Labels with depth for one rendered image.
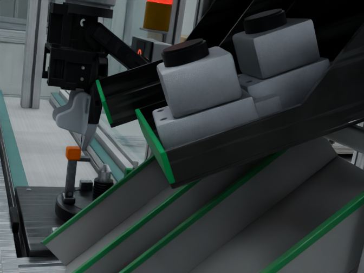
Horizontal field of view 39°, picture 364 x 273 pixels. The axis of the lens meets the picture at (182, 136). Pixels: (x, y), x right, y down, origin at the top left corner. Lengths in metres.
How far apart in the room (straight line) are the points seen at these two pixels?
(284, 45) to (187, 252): 0.21
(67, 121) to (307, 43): 0.46
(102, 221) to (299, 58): 0.33
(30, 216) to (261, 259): 0.46
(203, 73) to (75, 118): 0.46
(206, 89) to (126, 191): 0.30
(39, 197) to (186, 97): 0.59
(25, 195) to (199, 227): 0.48
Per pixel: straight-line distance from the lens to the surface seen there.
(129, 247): 0.48
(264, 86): 0.35
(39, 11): 1.82
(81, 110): 0.75
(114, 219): 0.60
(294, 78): 0.36
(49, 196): 0.88
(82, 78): 0.73
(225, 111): 0.32
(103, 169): 0.80
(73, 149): 0.78
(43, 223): 0.78
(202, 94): 0.32
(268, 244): 0.43
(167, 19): 0.97
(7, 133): 1.36
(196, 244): 0.46
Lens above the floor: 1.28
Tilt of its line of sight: 13 degrees down
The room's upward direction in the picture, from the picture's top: 9 degrees clockwise
